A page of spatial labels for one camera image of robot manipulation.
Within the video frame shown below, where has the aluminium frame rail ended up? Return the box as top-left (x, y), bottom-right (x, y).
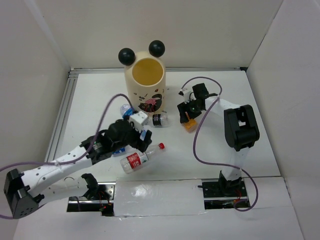
top-left (37, 66), bottom-right (248, 182)

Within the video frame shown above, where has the orange juice bottle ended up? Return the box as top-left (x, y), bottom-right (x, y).
top-left (183, 112), bottom-right (198, 133)

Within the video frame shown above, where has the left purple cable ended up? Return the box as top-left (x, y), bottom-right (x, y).
top-left (0, 93), bottom-right (133, 220)

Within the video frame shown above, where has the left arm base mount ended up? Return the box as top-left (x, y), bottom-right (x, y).
top-left (66, 182), bottom-right (116, 217)

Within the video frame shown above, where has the cream panda-ear bin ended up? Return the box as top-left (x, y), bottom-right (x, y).
top-left (118, 40), bottom-right (166, 115)

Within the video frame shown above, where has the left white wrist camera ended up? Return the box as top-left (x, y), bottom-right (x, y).
top-left (129, 111), bottom-right (149, 132)

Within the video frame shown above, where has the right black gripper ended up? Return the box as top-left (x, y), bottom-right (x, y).
top-left (177, 97), bottom-right (203, 124)

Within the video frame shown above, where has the black label small bottle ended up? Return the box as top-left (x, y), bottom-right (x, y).
top-left (147, 112), bottom-right (170, 128)

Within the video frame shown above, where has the red label red-cap bottle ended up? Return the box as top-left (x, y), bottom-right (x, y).
top-left (120, 142), bottom-right (166, 174)

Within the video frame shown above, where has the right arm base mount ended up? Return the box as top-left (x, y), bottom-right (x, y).
top-left (197, 179), bottom-right (251, 210)

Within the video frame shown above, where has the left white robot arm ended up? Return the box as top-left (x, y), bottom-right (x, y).
top-left (3, 119), bottom-right (152, 219)

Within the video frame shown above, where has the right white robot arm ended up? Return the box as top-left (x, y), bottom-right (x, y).
top-left (177, 83), bottom-right (260, 196)

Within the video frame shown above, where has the purple cable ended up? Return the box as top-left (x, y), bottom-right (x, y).
top-left (0, 93), bottom-right (133, 220)
top-left (180, 76), bottom-right (259, 213)

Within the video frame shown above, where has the dark-blue label bottle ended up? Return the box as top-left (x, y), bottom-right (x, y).
top-left (112, 147), bottom-right (126, 157)

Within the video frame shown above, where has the light-blue label bottle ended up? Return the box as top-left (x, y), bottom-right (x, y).
top-left (120, 104), bottom-right (137, 120)

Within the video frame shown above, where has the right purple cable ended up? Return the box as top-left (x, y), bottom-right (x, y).
top-left (180, 76), bottom-right (259, 213)

